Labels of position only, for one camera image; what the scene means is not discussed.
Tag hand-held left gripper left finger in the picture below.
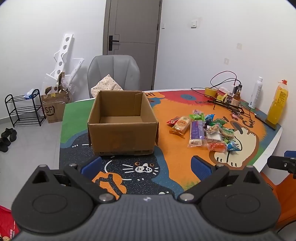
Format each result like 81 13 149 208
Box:
30 156 116 204

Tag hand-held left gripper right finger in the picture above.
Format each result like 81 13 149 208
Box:
178 156 266 204

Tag long purple snack packet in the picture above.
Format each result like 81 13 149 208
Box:
187 120 206 147

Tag pile of snack packets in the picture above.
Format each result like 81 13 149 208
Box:
167 110 243 153

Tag cardboard box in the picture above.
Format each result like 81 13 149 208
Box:
87 90 160 156

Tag orange chair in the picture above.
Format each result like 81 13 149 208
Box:
259 171 296 230

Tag black phone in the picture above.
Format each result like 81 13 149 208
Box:
254 113 277 131

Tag orange juice bottle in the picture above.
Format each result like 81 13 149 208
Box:
267 80 289 124

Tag brown printed carton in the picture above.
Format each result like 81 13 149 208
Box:
41 72 70 124

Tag white spray bottle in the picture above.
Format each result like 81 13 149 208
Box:
248 77 263 109

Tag brown glass bottle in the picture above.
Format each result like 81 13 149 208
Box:
231 85 243 107

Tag white power strip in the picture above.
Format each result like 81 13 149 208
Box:
217 86 237 95

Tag clear plastic wrap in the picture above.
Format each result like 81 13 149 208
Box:
59 74 77 95

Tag dotted cream cushion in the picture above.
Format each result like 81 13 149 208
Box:
91 74 124 98

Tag black shoe rack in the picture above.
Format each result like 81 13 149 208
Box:
5 89 47 128

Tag grey chair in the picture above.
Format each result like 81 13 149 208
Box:
87 55 141 99

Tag white shelf panel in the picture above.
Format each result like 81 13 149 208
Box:
62 58 85 81

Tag red bag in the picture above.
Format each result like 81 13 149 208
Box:
0 205 20 241

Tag white perforated shelf board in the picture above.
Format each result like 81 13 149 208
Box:
46 33 74 80

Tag grey door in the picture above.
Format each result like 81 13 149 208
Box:
103 0 162 91

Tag black wire stand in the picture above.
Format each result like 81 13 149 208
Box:
207 98 257 121

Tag black cable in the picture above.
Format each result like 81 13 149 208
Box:
191 71 242 95

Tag black door handle lock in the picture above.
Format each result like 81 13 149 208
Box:
108 35 120 51

